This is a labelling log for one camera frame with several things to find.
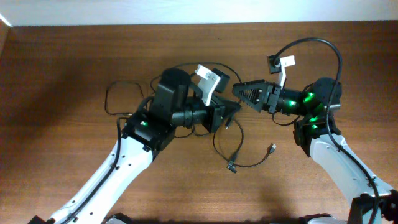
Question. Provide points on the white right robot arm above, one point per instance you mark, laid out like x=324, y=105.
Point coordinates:
x=316, y=133

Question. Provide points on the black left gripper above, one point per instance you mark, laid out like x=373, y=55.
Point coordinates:
x=216, y=117

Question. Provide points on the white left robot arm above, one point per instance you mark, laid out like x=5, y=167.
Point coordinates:
x=177, y=102

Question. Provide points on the small black adapter plug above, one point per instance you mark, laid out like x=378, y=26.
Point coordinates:
x=232, y=168

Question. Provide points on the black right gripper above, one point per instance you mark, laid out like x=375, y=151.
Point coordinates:
x=267, y=90

